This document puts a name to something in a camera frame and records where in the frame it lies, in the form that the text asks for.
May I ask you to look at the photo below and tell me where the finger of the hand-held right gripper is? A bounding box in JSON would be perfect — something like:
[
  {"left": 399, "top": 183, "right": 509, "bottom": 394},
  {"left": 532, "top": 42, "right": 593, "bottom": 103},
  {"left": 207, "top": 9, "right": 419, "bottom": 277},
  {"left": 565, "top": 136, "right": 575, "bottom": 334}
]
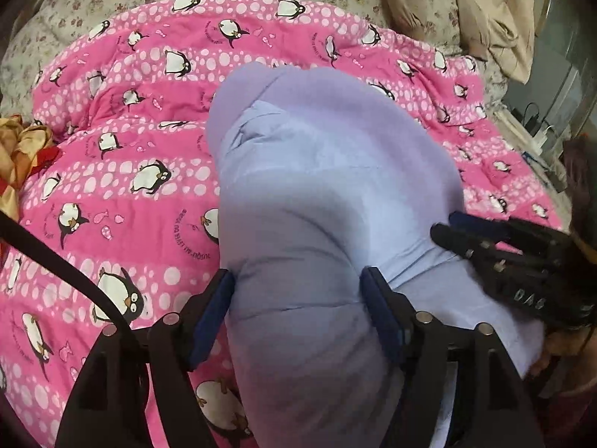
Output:
[
  {"left": 430, "top": 223, "right": 525, "bottom": 269},
  {"left": 448, "top": 211, "right": 560, "bottom": 246}
]

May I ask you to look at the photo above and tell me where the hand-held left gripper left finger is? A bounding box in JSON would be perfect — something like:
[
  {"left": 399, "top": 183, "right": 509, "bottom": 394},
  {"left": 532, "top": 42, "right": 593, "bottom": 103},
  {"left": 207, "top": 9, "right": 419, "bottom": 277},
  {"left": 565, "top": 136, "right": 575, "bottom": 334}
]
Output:
[{"left": 53, "top": 268, "right": 236, "bottom": 448}]

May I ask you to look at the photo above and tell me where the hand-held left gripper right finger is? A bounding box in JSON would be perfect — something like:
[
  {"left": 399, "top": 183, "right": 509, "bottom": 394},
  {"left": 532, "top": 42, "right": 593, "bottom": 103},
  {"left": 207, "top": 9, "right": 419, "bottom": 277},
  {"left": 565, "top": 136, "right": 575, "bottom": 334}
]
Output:
[{"left": 360, "top": 266, "right": 546, "bottom": 448}]

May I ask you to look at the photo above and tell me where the purple fleece-lined jacket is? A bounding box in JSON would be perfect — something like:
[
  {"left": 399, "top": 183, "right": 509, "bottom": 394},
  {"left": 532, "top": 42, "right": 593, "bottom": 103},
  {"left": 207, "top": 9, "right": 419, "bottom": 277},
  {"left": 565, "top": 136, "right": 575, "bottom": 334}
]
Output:
[{"left": 205, "top": 62, "right": 546, "bottom": 448}]

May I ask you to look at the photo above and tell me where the person's right hand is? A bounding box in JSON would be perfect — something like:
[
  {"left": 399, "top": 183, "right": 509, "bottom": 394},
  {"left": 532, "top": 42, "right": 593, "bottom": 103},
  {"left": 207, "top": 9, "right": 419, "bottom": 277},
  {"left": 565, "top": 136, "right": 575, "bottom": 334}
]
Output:
[{"left": 541, "top": 330, "right": 584, "bottom": 365}]

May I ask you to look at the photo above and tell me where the white power strip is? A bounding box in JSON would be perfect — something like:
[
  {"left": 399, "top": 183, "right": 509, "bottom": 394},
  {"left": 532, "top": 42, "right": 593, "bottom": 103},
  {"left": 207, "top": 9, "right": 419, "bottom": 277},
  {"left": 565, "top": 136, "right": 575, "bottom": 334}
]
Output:
[{"left": 532, "top": 127, "right": 558, "bottom": 150}]

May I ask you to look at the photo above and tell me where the pink penguin print blanket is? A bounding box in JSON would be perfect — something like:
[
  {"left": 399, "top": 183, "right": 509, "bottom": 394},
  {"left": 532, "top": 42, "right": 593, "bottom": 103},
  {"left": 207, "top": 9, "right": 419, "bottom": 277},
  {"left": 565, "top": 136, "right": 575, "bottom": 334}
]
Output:
[{"left": 0, "top": 0, "right": 567, "bottom": 448}]

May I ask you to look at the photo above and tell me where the beige cloth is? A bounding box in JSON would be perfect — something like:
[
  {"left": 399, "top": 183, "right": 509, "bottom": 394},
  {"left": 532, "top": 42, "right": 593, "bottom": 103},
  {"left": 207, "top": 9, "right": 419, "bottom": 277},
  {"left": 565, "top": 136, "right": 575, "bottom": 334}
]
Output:
[{"left": 380, "top": 0, "right": 537, "bottom": 82}]

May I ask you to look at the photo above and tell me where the yellow and red cloth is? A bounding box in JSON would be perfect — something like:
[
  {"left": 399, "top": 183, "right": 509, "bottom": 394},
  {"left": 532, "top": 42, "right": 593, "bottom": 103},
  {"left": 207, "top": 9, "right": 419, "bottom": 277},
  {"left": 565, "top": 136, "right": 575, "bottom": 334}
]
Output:
[{"left": 0, "top": 114, "right": 63, "bottom": 222}]

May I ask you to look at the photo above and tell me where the black cable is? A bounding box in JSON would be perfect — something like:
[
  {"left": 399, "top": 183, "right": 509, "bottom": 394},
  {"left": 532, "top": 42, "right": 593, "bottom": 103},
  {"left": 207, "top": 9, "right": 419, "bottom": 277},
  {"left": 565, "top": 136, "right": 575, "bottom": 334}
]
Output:
[{"left": 0, "top": 214, "right": 138, "bottom": 337}]

